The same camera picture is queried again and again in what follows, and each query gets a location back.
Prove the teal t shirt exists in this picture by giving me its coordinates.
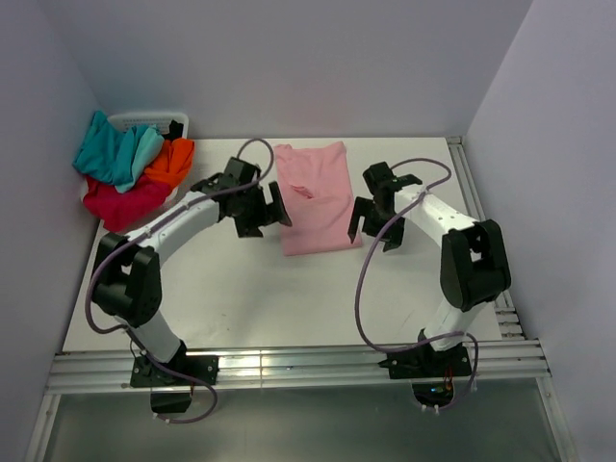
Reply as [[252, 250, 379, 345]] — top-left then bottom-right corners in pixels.
[[72, 111, 165, 193]]

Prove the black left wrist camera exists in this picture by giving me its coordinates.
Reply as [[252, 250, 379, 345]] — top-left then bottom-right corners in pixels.
[[223, 157, 261, 188]]

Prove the pink t shirt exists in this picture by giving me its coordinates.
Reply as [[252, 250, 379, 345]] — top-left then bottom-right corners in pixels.
[[274, 141, 363, 256]]

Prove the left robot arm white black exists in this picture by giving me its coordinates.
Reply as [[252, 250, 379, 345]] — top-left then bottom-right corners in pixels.
[[86, 157, 292, 386]]

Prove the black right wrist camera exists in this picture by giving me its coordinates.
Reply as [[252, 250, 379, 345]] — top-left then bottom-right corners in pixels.
[[362, 162, 397, 195]]

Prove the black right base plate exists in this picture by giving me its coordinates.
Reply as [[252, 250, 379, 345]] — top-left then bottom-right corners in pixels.
[[378, 345, 472, 379]]

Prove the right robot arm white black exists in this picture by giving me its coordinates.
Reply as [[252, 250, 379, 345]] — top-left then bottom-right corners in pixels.
[[347, 162, 511, 379]]

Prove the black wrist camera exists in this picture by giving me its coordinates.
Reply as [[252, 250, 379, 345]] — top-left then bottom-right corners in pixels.
[[223, 157, 261, 188], [362, 162, 397, 195]]

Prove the orange t shirt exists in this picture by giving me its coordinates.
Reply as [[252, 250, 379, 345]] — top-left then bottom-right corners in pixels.
[[144, 138, 194, 189]]

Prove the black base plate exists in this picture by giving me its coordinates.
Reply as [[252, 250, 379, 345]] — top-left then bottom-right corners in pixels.
[[378, 345, 472, 379], [130, 355, 218, 388]]

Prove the magenta t shirt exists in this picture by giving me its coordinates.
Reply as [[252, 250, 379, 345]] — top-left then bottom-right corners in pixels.
[[82, 176, 172, 233]]

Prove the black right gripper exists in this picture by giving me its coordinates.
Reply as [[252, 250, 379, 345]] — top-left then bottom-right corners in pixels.
[[348, 195, 406, 251]]

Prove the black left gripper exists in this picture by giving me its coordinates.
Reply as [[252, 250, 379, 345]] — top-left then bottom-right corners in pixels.
[[233, 180, 290, 237]]

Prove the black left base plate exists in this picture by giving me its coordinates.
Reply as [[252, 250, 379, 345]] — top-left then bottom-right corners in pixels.
[[130, 355, 218, 388]]

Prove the white laundry basket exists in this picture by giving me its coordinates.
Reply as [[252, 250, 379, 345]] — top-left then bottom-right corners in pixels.
[[107, 113, 189, 207]]

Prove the black t shirt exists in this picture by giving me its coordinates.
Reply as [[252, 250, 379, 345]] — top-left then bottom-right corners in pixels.
[[165, 119, 185, 141]]

